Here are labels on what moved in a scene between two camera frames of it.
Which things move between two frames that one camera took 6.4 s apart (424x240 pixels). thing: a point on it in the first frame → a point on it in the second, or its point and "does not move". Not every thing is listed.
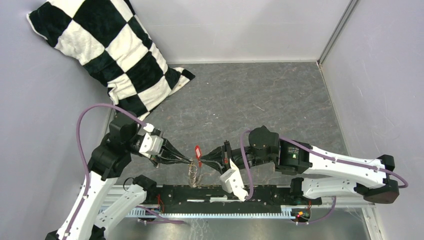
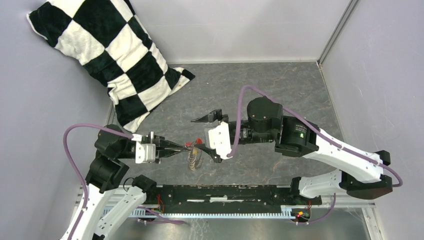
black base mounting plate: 216,196 does not move
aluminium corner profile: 336,32 does not move
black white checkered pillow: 111,39 does not move
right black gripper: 218,153 → 213,115
